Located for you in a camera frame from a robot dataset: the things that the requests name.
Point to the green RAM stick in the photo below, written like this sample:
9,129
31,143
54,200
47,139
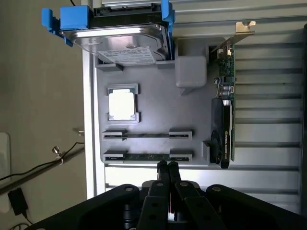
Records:
148,156

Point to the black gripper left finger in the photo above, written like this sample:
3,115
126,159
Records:
115,203

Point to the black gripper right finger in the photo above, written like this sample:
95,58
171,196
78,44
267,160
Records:
216,203

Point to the CPU chip with silver lid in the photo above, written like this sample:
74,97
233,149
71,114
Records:
121,104

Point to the grey plastic parts rack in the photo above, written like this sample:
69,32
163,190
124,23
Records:
158,112

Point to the black Nvidia graphics card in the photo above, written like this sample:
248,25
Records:
224,124

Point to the silver hard disk drive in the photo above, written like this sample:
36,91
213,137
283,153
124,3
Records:
120,44

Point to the black power adapter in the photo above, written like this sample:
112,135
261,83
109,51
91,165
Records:
17,201

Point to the hard drive in blue caddy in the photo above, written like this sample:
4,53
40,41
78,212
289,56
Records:
72,16

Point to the white rounded plastic block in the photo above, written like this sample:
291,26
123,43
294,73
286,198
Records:
190,72

